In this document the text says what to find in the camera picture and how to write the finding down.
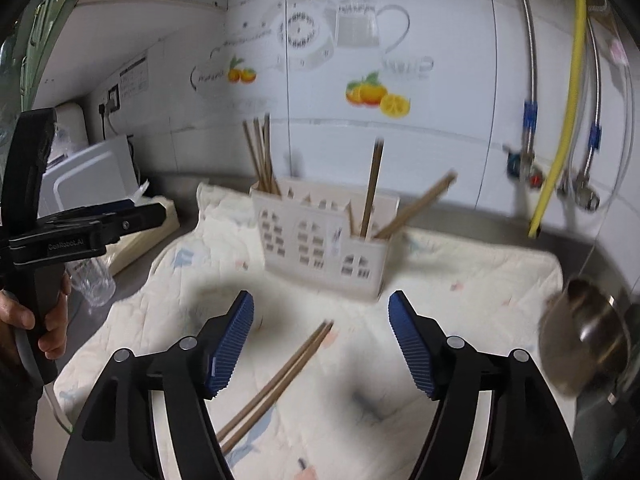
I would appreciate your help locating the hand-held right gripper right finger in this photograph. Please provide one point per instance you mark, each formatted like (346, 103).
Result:
(412, 345)

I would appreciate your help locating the chrome water valve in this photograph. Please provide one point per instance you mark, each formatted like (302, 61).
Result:
(586, 192)

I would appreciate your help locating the wall instruction sticker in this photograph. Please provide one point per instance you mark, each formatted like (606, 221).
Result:
(133, 75)

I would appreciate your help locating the person's left hand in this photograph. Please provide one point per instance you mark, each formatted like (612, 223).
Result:
(15, 312)

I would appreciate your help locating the clear glass mug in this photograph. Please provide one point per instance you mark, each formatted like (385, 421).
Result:
(95, 282)

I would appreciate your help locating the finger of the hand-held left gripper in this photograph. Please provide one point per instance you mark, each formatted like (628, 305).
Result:
(112, 205)
(135, 219)

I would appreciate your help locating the black wall socket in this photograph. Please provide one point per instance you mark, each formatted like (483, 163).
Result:
(114, 97)

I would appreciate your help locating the beige stack in plastic bag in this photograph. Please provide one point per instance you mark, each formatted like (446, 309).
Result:
(150, 240)

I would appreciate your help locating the wooden chopstick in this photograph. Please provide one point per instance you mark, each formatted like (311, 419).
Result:
(352, 220)
(254, 155)
(372, 185)
(272, 379)
(264, 155)
(270, 155)
(277, 389)
(417, 205)

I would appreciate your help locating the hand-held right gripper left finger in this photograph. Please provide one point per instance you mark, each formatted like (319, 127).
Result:
(232, 345)

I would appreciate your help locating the printed quilted mat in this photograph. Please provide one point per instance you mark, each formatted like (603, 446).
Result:
(450, 285)

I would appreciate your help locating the stainless steel pot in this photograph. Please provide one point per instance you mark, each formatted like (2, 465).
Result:
(582, 340)

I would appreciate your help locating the beige plastic utensil holder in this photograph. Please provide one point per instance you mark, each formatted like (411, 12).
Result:
(310, 245)

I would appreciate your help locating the white cutting board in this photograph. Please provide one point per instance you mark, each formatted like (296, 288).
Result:
(85, 180)

